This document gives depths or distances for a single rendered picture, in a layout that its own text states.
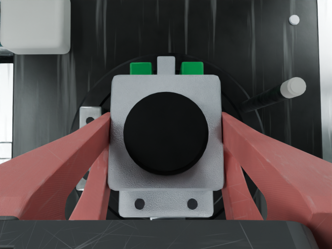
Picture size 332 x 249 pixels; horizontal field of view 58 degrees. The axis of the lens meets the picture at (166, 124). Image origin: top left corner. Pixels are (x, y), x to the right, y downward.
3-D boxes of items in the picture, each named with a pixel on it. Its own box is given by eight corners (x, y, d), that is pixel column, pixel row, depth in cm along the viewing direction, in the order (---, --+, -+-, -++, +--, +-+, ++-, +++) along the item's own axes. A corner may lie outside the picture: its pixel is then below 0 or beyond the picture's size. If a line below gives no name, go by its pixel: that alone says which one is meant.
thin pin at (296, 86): (250, 112, 21) (307, 95, 13) (239, 112, 21) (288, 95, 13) (250, 101, 21) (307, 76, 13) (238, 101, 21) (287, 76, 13)
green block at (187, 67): (194, 96, 21) (203, 83, 16) (178, 96, 21) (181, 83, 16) (194, 79, 21) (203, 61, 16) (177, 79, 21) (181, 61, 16)
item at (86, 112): (106, 136, 21) (101, 136, 19) (85, 137, 21) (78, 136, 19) (106, 108, 21) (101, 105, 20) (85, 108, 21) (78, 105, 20)
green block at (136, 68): (155, 96, 21) (151, 83, 16) (138, 96, 21) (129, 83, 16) (155, 79, 21) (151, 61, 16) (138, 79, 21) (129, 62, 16)
